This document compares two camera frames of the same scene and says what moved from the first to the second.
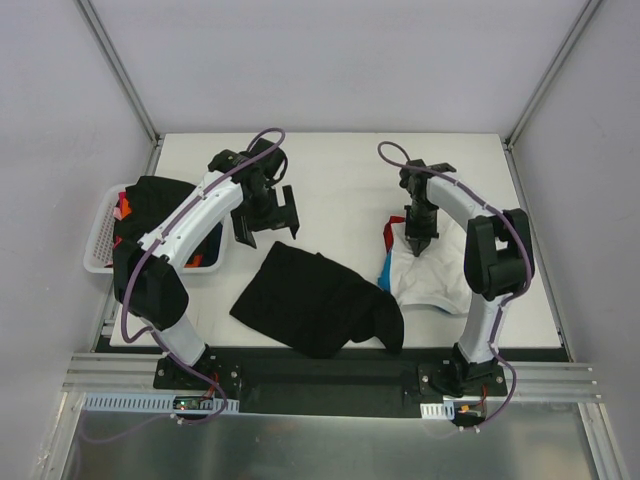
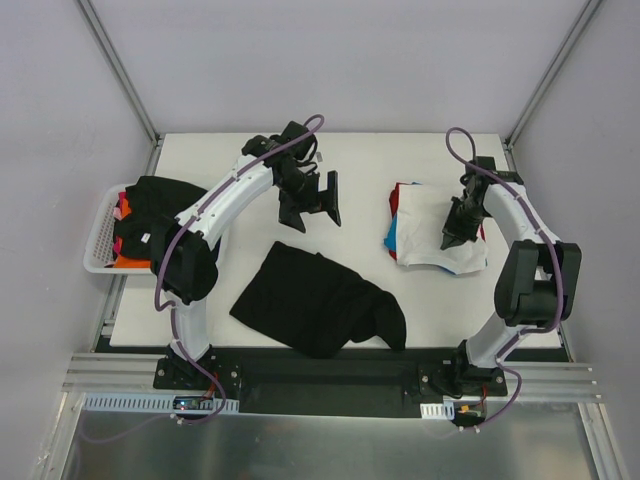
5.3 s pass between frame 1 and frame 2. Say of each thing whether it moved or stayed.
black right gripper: moved
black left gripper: moved
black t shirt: stayed
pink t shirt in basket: stayed
